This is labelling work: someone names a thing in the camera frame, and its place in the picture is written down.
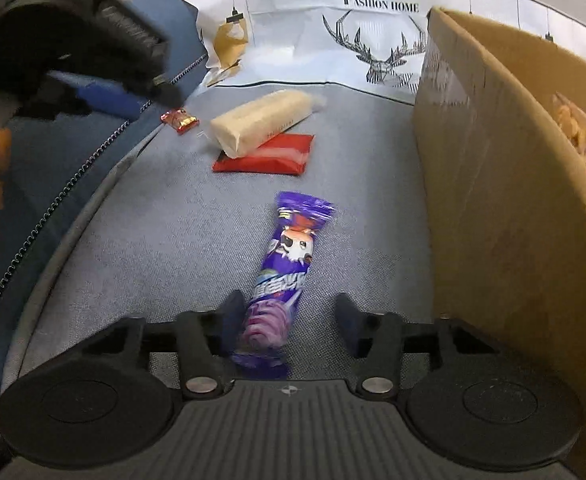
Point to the cream wafer bar packet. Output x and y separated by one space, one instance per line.
263 121

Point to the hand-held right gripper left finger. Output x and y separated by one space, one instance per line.
233 316

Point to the purple snack packet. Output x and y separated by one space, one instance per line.
283 280

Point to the grey printed bed sheet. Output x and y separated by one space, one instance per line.
353 35

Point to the brown cardboard box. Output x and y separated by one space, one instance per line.
513 185

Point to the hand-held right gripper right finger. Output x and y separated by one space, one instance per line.
346 316

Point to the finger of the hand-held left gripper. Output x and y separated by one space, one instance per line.
98 96
168 91

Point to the clear bag of fried snacks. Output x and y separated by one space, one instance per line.
585 142

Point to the small red candy packet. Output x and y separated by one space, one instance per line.
179 120

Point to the flat red packet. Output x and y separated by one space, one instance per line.
273 156

